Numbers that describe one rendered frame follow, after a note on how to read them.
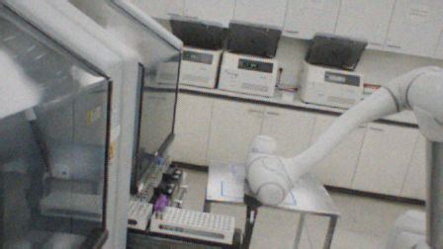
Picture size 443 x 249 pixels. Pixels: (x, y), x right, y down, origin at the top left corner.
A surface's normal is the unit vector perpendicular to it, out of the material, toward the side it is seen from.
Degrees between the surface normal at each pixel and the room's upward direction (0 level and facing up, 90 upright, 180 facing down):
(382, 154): 90
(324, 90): 90
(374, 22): 90
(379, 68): 90
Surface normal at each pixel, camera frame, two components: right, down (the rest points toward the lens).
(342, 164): -0.07, 0.28
